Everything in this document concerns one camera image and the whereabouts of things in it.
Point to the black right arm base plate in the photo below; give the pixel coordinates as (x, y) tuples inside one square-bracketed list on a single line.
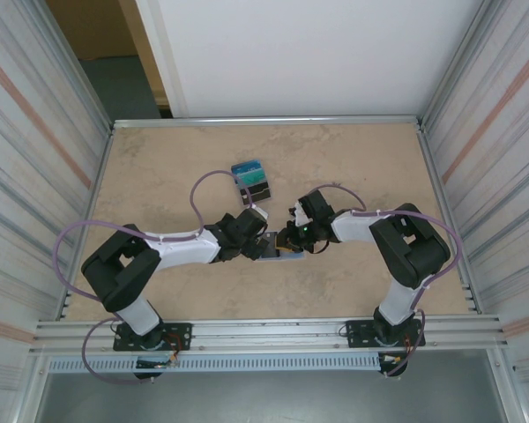
[(357, 330)]

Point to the aluminium mounting rail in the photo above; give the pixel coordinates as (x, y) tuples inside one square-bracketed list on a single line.
[(269, 330)]

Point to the aluminium table side rail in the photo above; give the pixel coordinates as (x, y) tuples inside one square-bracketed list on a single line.
[(102, 167), (449, 220)]

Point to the aluminium rear table frame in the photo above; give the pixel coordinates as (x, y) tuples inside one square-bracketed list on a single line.
[(269, 121)]

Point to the beige card holder wallet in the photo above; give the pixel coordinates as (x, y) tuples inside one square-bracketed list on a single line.
[(286, 259)]

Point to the black VIP card stack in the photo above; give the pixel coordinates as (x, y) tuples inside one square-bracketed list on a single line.
[(255, 192)]

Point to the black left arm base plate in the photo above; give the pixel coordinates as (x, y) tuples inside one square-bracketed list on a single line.
[(181, 330)]

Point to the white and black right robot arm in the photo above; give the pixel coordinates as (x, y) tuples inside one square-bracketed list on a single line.
[(352, 224)]

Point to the blue card stack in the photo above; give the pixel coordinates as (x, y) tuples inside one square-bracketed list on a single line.
[(246, 166)]

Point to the black VIP credit card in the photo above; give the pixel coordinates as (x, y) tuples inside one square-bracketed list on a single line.
[(273, 247)]

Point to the white door frame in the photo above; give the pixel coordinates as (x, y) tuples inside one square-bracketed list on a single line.
[(156, 44)]

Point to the small circuit board connector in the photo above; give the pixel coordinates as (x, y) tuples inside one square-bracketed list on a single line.
[(158, 364), (394, 360)]

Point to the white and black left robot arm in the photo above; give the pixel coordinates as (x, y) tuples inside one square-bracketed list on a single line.
[(185, 249)]

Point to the clear acrylic card organizer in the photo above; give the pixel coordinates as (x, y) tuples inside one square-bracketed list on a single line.
[(260, 202)]

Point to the teal card stack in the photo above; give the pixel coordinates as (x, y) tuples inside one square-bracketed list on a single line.
[(251, 177)]

